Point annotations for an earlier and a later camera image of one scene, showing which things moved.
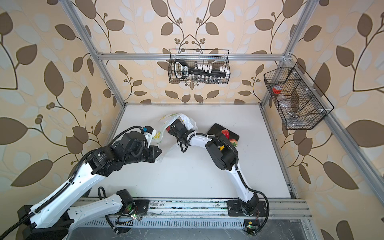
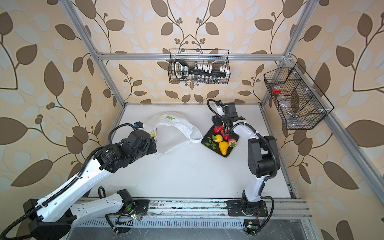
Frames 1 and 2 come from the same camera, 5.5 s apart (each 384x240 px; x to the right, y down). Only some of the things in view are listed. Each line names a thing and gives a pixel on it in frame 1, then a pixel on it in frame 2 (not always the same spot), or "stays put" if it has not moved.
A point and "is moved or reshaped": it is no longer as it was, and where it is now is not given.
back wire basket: [199, 66] stays put
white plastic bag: [164, 121] is moved or reshaped
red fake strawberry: [226, 133] to [218, 129]
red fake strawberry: [234, 142] stays put
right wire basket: [301, 105] stays put
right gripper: [171, 131] to [216, 120]
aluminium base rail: [180, 213] stays put
